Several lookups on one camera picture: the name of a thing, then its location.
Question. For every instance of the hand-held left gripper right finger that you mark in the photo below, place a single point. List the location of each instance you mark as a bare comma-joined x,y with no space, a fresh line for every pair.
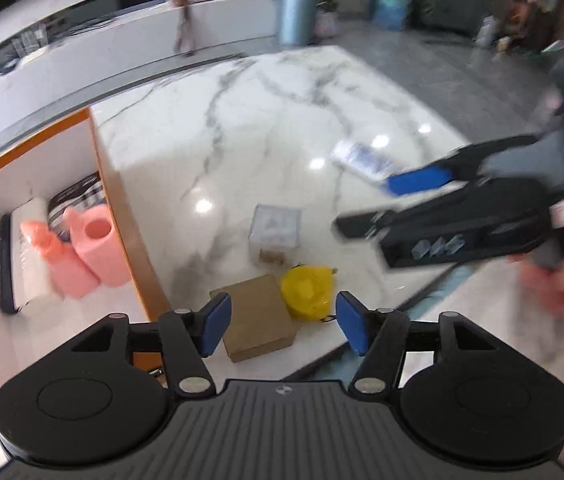
354,322

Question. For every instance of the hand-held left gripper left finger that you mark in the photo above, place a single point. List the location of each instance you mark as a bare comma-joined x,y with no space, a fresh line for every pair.
215,322

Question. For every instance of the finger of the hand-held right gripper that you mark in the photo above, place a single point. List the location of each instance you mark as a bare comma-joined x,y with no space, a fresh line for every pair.
362,224
417,181

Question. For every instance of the blue white packet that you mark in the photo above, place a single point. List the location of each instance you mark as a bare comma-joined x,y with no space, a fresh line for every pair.
362,157

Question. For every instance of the pink bottle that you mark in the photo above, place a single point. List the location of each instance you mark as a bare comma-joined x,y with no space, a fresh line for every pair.
69,272

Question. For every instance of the long white box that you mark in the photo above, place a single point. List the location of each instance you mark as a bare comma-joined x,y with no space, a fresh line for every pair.
26,260

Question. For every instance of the orange-rimmed white cardboard box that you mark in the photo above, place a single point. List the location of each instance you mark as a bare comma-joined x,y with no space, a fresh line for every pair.
27,170

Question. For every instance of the person's right hand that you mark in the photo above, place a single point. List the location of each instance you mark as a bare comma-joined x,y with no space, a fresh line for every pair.
562,280

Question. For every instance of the brown cardboard box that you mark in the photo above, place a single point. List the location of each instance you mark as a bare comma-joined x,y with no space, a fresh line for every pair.
259,322

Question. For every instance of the yellow plastic bag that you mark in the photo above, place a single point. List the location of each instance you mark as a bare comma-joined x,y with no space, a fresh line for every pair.
307,290

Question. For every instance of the clear plastic box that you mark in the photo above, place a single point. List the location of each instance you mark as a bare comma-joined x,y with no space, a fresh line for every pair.
274,232

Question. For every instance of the blue water jug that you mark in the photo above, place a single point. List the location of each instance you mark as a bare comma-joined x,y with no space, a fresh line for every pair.
392,5

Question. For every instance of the black white checkered pouch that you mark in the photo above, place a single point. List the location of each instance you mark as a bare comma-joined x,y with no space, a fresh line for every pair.
76,194

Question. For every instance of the grey trash bin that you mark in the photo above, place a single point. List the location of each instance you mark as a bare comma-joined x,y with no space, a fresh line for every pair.
295,15

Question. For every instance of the dark brown figure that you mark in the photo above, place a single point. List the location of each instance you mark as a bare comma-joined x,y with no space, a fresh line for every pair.
183,25

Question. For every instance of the white reception counter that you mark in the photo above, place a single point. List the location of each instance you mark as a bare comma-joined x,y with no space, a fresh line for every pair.
112,45

